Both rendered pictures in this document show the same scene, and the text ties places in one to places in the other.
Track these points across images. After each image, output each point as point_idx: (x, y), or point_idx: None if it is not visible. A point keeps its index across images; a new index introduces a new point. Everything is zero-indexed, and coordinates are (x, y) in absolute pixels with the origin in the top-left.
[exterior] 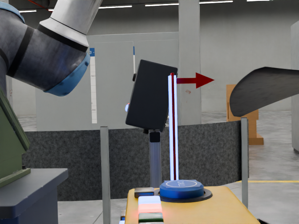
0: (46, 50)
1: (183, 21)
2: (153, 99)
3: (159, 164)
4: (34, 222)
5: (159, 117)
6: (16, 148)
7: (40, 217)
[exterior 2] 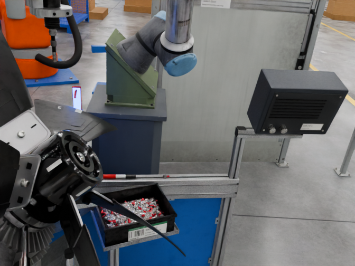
0: (159, 48)
1: None
2: (257, 105)
3: (233, 152)
4: (118, 127)
5: (256, 121)
6: (140, 93)
7: (125, 127)
